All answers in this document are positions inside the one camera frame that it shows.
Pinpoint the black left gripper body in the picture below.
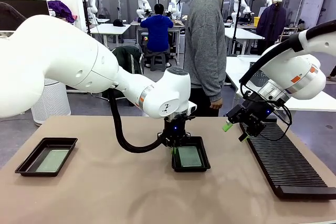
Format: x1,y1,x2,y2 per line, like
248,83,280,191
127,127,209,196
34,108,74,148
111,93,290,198
157,116,196,148

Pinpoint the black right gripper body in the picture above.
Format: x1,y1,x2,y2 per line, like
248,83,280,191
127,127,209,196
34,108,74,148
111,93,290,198
243,98,279,130

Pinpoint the green circuit board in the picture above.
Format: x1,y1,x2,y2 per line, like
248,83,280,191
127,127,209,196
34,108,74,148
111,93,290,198
177,146,203,168
35,149,70,174

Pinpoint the black plastic ESD tray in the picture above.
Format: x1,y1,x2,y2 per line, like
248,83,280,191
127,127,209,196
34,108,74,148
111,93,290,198
14,137,78,177
171,136,212,173

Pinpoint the person's right hand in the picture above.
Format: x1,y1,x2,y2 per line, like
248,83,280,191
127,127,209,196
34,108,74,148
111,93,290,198
209,97,224,110

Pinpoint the grey plastic mesh basket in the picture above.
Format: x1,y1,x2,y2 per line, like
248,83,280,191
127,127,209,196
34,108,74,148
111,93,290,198
249,61,271,88

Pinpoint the white work table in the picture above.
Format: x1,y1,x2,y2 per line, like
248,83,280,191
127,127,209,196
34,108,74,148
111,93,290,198
225,55,336,112

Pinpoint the black slotted board rack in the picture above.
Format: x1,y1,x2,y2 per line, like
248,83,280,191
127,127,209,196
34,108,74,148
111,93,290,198
238,115,336,200

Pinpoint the grey plastic stool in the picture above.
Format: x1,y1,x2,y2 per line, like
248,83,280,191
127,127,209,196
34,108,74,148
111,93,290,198
149,52,168,72

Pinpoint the white desk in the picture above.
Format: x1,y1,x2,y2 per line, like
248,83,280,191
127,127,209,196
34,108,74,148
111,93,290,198
90,23,131,49
224,27,265,57

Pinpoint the person in grey sweater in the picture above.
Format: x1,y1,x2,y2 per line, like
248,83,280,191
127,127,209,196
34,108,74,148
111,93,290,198
183,0,229,118

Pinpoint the dark green puffer jacket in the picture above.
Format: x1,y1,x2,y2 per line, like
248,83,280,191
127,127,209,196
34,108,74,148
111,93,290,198
111,45,145,99

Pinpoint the white storage shelf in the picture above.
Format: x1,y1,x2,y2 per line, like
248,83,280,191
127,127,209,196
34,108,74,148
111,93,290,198
278,26,299,42

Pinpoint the person in dark coat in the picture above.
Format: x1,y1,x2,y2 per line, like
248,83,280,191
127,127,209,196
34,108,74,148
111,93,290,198
256,0,287,56

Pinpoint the person in blue sweater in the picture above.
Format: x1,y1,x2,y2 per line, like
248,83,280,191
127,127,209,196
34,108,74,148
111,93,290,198
140,3,174,69

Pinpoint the white cylindrical air purifier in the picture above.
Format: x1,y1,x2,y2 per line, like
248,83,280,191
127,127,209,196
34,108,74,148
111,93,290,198
30,78,71,126

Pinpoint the purple cloth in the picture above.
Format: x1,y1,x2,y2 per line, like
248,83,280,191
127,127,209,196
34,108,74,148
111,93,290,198
47,0,76,24

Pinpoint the black computer monitor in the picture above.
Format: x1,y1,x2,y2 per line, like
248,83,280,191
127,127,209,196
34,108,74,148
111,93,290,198
0,0,50,32

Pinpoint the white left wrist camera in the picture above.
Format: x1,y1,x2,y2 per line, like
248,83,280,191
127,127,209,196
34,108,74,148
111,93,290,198
183,100,197,117

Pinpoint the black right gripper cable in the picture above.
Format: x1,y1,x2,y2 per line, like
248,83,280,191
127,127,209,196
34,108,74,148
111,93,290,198
240,82,292,141

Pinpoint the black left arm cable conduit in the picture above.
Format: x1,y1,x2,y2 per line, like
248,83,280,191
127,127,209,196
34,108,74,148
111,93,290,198
108,89,169,154

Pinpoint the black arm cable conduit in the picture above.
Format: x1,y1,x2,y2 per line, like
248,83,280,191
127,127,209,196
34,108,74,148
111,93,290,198
108,89,169,154
238,19,336,87

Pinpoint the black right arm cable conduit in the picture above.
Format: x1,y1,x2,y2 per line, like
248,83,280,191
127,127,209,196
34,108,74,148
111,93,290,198
238,19,336,87

